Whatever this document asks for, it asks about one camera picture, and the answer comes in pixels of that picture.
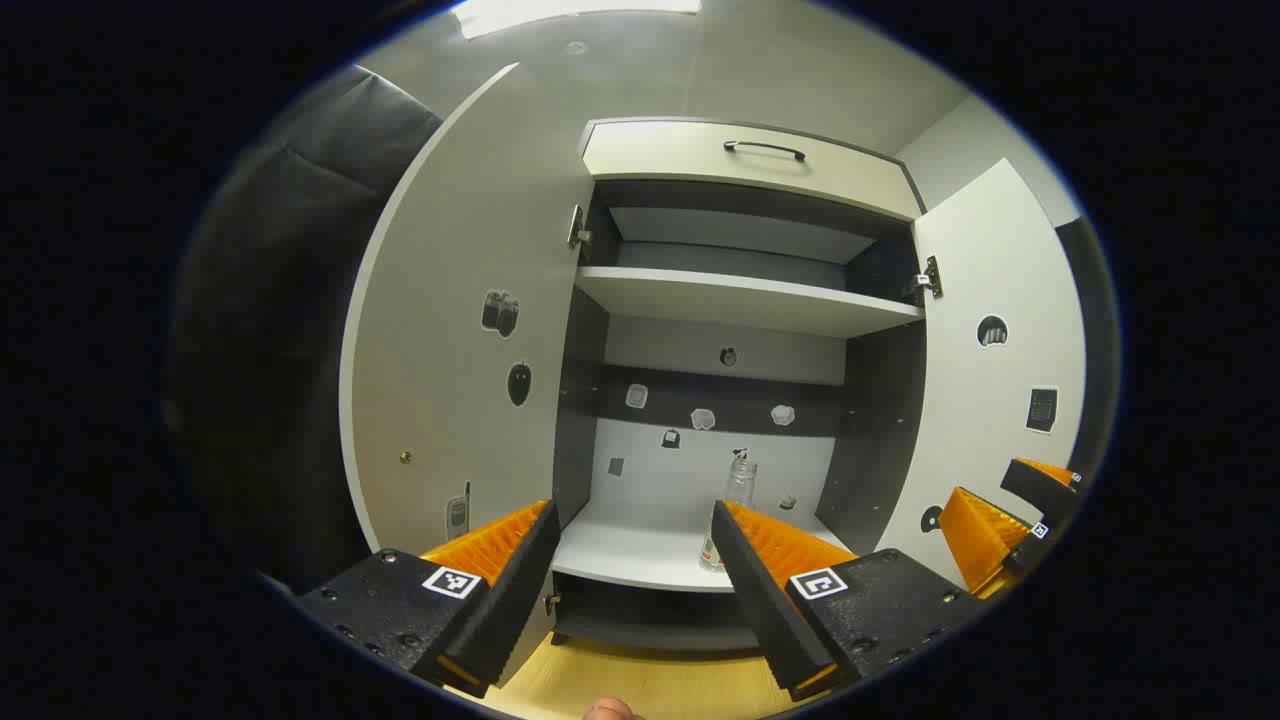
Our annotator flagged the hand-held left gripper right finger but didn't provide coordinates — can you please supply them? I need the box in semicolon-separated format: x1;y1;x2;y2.
710;498;986;703

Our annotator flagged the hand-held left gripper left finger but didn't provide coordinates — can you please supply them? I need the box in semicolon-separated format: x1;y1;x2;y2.
295;498;563;699

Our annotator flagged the grey cabinet shelf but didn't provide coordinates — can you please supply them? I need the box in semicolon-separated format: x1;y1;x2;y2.
550;500;851;593
575;265;926;339

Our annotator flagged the ceiling light panel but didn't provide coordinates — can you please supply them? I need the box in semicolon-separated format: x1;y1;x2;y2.
450;0;703;41

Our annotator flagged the grey cabinet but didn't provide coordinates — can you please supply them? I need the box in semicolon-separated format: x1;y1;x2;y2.
550;117;931;651

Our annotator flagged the clear glass bottle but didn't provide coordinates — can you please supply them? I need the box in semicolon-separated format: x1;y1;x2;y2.
700;450;758;571

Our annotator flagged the grey cabinet drawer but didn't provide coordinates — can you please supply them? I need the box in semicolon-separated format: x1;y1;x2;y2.
578;118;926;221

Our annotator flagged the black drawer handle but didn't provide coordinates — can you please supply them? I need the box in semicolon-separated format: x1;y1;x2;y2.
723;140;807;163

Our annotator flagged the black backdrop cloth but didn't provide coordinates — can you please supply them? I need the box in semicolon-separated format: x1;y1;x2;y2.
165;65;1121;591

